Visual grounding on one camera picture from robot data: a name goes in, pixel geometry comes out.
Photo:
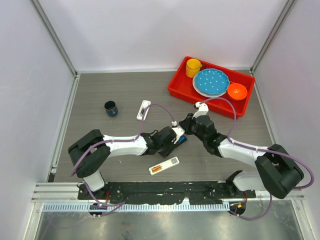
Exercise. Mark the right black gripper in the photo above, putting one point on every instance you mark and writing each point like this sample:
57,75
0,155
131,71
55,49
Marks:
186,123

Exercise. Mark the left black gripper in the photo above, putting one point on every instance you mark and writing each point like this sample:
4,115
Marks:
164,153

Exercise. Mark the black remote control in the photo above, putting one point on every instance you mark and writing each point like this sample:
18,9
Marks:
172,146

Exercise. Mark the blue battery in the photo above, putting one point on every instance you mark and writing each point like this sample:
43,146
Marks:
182,139

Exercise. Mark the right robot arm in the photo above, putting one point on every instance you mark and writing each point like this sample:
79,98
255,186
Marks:
277,172

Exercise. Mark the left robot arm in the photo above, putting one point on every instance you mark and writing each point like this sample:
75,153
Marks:
91,151

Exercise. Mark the white remote orange batteries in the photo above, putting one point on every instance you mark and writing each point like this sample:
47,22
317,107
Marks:
164,166

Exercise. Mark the white remote far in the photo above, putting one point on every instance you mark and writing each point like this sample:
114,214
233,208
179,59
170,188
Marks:
143,111

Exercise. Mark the grey plate underneath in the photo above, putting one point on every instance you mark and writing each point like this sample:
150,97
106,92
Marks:
205,94

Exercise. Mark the blue dotted plate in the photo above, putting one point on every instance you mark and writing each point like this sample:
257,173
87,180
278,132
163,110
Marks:
212,81

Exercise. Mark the yellow mug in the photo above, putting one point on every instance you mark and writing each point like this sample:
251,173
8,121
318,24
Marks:
193,66

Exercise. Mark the orange bowl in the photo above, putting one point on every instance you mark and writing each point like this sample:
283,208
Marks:
237,91

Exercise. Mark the dark blue mug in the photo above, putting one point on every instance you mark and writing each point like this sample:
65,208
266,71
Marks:
111,108

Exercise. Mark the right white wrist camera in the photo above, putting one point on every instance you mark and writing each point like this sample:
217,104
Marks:
201,109

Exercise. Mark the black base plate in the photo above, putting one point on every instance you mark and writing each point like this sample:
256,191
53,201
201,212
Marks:
170,192

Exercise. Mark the aluminium frame rail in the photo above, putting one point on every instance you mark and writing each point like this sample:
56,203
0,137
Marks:
55,192

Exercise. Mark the slotted cable duct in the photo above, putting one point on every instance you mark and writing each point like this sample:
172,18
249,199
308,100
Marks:
126,208

